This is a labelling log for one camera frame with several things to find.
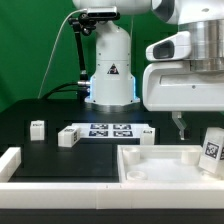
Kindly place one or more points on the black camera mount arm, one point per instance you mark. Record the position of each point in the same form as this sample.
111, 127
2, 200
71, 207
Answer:
82, 25

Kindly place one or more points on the white U-shaped fence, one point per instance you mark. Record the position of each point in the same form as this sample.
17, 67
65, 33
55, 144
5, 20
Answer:
127, 195

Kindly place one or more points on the white square table top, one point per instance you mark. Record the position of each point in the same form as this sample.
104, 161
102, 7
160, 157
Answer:
162, 163

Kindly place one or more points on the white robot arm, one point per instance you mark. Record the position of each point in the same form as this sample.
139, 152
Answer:
199, 41

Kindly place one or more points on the white fiducial marker sheet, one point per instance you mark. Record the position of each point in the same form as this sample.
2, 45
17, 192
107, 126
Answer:
109, 130

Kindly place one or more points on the grey camera on mount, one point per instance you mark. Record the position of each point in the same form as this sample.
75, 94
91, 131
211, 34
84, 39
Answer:
102, 13

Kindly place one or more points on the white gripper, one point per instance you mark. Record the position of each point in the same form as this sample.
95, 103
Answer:
172, 86

